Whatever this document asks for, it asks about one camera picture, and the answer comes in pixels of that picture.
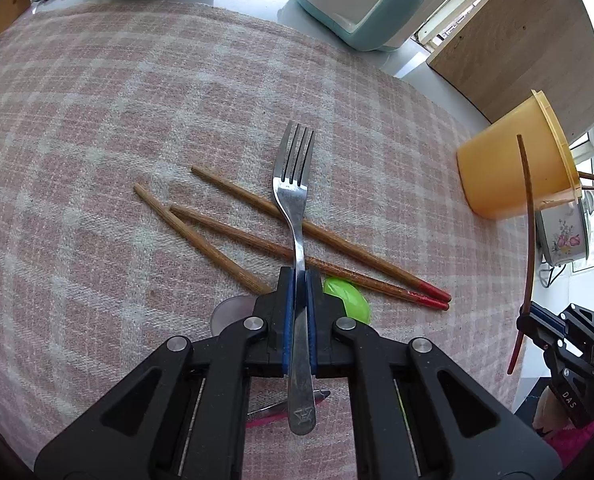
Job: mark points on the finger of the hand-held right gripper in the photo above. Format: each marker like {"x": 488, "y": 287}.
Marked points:
{"x": 584, "y": 325}
{"x": 542, "y": 325}

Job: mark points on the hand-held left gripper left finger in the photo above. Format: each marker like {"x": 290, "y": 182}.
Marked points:
{"x": 289, "y": 320}

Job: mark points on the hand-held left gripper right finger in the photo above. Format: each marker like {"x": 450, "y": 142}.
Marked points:
{"x": 311, "y": 330}

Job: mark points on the metal fork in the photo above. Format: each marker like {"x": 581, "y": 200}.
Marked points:
{"x": 291, "y": 195}

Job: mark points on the yellow plastic container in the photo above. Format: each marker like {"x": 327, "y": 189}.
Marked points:
{"x": 497, "y": 170}

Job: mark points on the person's right forearm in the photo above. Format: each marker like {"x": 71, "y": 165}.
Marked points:
{"x": 552, "y": 412}

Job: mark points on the green plastic spoon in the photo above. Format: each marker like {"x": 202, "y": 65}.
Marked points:
{"x": 347, "y": 297}

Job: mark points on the translucent plastic spoon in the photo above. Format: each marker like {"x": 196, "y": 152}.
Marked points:
{"x": 229, "y": 312}

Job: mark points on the white floral slow cooker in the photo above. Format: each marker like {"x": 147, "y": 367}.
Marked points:
{"x": 562, "y": 240}

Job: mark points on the light wood board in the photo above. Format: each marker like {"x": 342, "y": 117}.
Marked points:
{"x": 527, "y": 50}

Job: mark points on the pink checked cloth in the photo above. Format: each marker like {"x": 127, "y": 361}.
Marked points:
{"x": 102, "y": 110}

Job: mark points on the white and teal pot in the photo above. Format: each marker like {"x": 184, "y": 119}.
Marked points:
{"x": 377, "y": 5}

